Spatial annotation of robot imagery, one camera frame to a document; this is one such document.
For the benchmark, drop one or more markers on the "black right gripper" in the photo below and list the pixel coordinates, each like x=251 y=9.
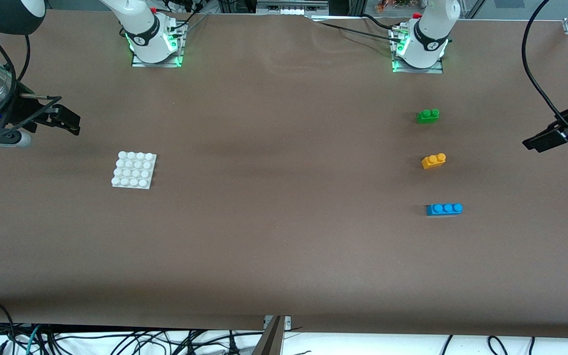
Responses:
x=19 y=109

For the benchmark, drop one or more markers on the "white studded base plate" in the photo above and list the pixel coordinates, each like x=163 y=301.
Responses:
x=133 y=170

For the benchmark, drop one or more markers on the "yellow two-stud block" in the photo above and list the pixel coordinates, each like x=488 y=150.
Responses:
x=432 y=161

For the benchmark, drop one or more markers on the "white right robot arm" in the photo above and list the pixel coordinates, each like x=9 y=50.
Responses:
x=143 y=34

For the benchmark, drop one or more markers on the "green two-stud block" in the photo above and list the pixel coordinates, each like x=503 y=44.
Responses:
x=427 y=117

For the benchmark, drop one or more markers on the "blue three-stud block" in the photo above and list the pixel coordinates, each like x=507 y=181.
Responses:
x=444 y=210

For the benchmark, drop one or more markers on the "grey metal rack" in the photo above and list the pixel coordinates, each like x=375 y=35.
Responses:
x=289 y=7

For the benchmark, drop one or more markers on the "brown paper table cover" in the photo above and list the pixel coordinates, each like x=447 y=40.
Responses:
x=284 y=256

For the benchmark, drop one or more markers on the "silver clamp plate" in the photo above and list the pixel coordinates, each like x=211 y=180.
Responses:
x=288 y=323

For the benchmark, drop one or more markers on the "grey metal post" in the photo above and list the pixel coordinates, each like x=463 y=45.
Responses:
x=270 y=342

